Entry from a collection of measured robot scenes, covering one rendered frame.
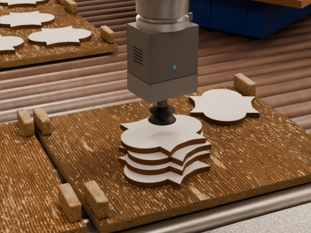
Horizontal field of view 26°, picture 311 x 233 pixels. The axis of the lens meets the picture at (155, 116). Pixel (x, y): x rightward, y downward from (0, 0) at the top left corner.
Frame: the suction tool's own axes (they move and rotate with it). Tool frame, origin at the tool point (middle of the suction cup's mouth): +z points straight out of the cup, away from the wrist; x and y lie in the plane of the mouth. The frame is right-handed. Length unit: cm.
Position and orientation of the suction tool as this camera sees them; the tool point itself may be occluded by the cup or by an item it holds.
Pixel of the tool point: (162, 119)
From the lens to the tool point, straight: 102.4
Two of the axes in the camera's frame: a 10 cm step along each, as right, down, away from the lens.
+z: 0.0, 9.1, 4.2
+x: 5.3, 3.6, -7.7
